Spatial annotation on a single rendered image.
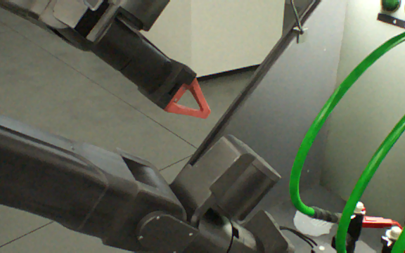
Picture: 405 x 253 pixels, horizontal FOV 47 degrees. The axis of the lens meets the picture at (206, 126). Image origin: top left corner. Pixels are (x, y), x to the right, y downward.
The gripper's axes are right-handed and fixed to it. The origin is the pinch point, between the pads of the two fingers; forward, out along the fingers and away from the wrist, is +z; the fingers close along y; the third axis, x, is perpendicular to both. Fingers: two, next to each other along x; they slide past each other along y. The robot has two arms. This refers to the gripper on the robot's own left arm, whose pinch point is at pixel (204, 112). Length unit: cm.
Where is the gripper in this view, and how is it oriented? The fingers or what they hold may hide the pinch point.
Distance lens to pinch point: 71.5
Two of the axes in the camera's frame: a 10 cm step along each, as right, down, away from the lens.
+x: -5.9, 8.0, -0.3
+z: 7.0, 5.3, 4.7
